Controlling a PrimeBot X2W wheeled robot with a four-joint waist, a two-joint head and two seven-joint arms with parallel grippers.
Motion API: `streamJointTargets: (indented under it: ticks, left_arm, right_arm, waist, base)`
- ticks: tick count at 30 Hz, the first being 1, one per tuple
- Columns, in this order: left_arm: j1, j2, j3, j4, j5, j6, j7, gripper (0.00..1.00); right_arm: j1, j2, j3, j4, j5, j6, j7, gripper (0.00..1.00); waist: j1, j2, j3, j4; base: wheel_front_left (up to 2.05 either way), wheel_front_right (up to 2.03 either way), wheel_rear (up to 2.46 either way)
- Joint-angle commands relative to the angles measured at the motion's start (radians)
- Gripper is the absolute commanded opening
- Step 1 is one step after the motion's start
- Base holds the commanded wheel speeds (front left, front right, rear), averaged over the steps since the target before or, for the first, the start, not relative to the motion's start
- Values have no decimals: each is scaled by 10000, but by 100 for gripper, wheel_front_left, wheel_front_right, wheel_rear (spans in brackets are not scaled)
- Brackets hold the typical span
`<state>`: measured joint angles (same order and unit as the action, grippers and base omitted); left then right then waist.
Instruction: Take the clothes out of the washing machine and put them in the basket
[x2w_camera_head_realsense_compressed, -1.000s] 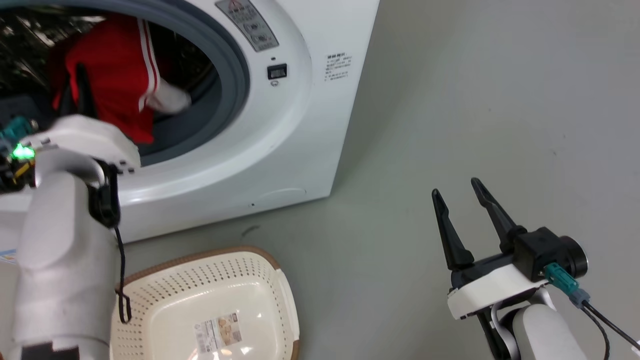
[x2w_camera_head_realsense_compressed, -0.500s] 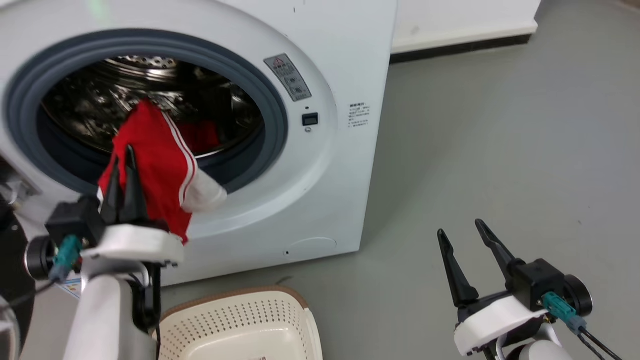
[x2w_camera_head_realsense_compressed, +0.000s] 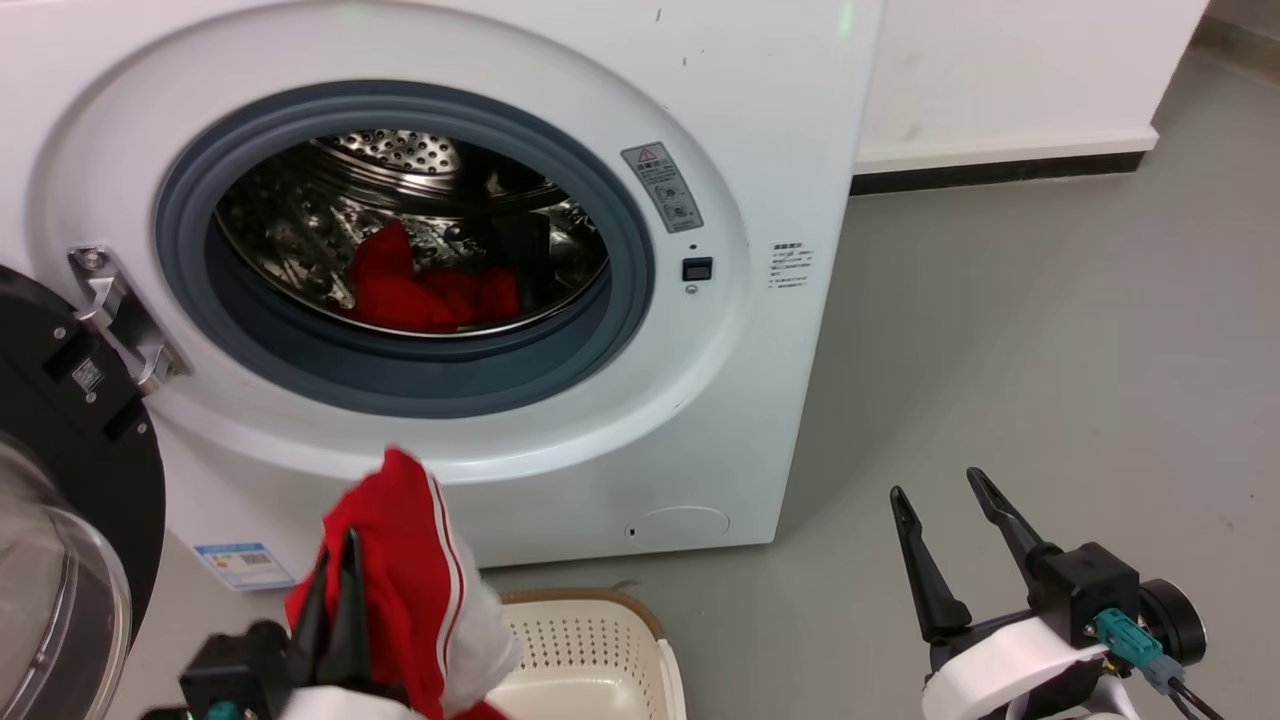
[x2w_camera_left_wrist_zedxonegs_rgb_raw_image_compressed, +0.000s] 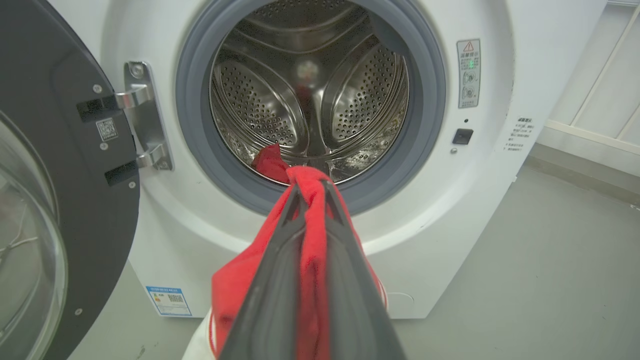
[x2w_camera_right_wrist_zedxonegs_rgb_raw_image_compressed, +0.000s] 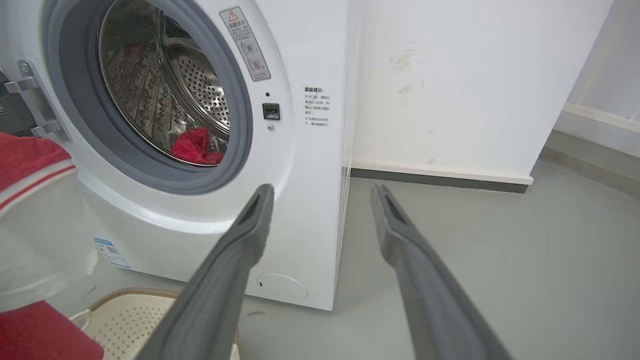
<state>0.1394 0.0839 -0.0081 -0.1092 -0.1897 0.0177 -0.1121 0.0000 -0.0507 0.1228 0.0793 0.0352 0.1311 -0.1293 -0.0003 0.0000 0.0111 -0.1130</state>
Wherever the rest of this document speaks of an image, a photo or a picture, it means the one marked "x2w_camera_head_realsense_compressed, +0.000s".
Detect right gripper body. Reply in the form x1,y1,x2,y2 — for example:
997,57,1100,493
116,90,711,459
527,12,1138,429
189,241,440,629
920,577,1209,720

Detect cream plastic laundry basket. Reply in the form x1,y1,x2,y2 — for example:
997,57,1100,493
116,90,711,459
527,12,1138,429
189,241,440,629
480,588,690,720

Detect thin black cable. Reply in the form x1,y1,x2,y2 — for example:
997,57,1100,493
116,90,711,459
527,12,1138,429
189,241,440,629
1165,678,1229,720

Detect metal door hinge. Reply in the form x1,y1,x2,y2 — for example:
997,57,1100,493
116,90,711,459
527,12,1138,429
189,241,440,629
68,246,192,397

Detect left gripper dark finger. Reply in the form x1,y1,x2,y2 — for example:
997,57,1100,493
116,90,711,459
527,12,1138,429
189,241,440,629
322,528,375,693
292,545,337,691

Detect small printed text label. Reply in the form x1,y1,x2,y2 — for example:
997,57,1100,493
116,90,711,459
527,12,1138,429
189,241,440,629
768,241,815,292

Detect black round washer door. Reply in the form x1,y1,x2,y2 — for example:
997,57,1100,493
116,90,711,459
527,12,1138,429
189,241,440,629
0,265,167,720

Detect stainless steel washer drum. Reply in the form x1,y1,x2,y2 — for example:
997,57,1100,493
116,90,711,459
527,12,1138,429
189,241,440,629
214,128,611,339

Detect red white striped garment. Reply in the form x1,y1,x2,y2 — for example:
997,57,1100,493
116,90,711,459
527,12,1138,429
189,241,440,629
284,447,524,720

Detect round drain filter cover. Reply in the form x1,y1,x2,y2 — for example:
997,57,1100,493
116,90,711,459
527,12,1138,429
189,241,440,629
625,505,732,547

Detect dark black garment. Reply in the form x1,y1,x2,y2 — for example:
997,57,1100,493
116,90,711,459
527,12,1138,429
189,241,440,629
455,170,554,301

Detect white front-load washing machine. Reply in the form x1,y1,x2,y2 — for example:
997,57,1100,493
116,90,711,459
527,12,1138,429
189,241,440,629
0,0,886,720

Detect grey rubber door gasket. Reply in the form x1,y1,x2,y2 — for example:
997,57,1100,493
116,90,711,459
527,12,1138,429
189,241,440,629
154,80,657,420

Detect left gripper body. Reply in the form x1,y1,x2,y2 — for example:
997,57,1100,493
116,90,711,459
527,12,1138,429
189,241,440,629
292,682,423,720

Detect grey warning sticker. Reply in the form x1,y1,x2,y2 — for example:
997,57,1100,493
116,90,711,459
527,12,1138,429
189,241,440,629
621,141,705,234

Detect teal grey cable connector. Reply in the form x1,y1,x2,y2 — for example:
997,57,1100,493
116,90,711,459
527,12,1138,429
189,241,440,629
1094,607,1188,697

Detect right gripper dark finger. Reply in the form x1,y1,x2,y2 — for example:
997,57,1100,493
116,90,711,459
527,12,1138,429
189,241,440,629
889,486,973,644
965,467,1063,607

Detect blue white energy label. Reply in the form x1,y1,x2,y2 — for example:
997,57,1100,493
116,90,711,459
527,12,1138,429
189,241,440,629
193,542,299,593

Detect dark wall baseboard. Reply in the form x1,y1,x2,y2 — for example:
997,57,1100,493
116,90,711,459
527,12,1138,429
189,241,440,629
850,150,1161,198

